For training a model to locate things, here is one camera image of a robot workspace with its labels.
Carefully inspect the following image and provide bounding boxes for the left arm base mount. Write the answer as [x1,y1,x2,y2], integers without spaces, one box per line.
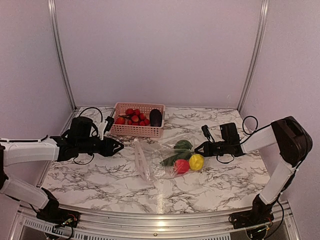
[36,187,80,228]

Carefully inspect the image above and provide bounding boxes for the green fake cucumber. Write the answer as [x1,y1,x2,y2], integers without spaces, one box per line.
[160,153,188,167]

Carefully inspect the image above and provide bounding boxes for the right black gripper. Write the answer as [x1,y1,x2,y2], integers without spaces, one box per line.
[194,140,230,157]

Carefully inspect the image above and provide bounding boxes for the red fake tomato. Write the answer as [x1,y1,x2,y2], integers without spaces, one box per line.
[173,159,190,175]

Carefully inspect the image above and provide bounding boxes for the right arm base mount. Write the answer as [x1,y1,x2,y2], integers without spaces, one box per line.
[228,194,276,229]

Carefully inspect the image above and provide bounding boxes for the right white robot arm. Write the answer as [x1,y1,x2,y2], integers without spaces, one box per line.
[194,116,313,224]

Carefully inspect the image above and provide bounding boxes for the aluminium frame post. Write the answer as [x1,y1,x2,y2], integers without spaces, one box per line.
[48,0,77,111]
[237,0,270,113]

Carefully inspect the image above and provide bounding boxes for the left aluminium frame post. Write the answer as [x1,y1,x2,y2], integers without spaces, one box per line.
[48,0,77,111]

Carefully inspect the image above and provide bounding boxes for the clear zip top bag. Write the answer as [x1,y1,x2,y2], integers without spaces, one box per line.
[134,134,208,183]

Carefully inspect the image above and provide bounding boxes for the red fake strawberries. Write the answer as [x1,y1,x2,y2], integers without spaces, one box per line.
[118,108,150,126]

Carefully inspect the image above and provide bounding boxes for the right aluminium frame post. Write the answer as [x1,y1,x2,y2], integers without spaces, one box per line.
[237,0,270,113]

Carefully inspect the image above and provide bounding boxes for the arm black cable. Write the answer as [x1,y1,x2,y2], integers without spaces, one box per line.
[216,115,260,165]
[72,106,105,165]

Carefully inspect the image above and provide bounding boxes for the red fake pepper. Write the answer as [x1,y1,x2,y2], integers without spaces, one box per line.
[114,116,126,125]

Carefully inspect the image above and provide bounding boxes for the purple fake eggplant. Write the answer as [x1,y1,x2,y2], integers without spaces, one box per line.
[149,109,163,127]

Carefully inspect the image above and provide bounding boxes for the green fake vegetable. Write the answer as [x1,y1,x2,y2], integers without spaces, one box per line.
[173,139,193,150]

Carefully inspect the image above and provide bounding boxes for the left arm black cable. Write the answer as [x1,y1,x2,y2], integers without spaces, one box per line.
[72,106,105,165]

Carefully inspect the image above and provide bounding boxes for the yellow fake lemon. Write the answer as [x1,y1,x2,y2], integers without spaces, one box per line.
[188,154,205,171]

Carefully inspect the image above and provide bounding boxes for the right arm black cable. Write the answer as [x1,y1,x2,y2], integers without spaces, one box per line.
[216,115,260,165]

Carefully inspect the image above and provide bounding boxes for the pink perforated plastic basket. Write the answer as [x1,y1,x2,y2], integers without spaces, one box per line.
[110,102,166,138]

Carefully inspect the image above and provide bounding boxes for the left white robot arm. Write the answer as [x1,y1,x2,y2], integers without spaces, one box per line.
[0,116,124,223]

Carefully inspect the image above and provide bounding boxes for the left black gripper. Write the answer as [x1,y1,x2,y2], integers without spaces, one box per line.
[76,135,124,157]

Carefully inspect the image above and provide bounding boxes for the front aluminium rail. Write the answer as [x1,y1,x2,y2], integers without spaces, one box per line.
[9,203,301,240]

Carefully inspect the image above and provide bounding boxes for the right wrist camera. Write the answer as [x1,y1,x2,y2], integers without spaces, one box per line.
[201,124,215,143]

